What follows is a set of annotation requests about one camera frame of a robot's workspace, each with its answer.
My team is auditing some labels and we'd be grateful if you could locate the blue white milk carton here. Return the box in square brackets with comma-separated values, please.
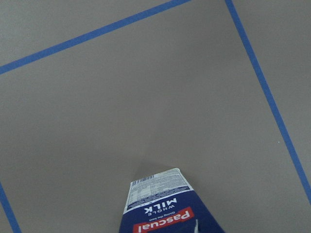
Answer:
[119, 168, 224, 233]

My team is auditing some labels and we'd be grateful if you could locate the blue tape line crosswise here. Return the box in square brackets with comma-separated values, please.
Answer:
[0, 0, 187, 75]

